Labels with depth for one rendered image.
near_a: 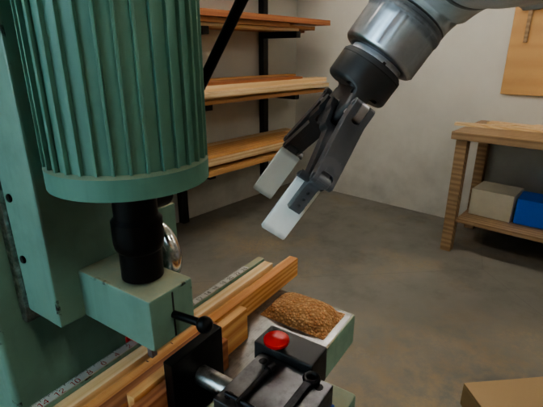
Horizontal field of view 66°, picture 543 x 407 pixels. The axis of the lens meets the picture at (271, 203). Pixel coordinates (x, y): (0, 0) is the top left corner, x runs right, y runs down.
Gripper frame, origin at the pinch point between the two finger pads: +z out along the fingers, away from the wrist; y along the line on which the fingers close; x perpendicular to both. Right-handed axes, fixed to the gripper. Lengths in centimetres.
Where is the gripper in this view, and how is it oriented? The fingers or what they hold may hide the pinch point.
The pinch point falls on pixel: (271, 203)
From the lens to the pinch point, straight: 51.7
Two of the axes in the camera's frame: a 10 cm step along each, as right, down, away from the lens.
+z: -5.8, 7.9, 2.2
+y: -1.1, -3.4, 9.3
